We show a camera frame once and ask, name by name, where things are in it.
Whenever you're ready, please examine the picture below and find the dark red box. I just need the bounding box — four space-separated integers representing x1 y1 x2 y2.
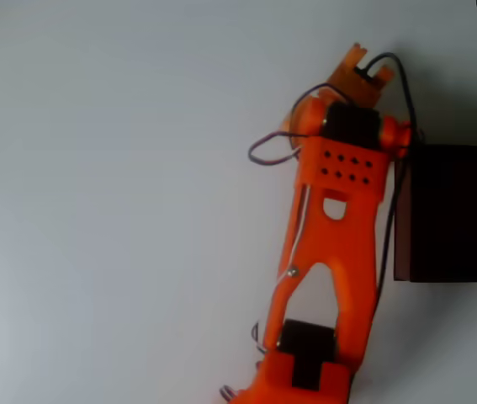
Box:
391 142 477 284

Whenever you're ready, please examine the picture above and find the purple servo cable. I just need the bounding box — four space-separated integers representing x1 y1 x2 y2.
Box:
246 82 348 167

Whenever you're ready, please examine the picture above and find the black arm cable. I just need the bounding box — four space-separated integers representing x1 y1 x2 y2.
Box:
358 50 416 315

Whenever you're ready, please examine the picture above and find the thin white wire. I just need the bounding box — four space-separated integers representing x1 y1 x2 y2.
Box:
274 184 309 290

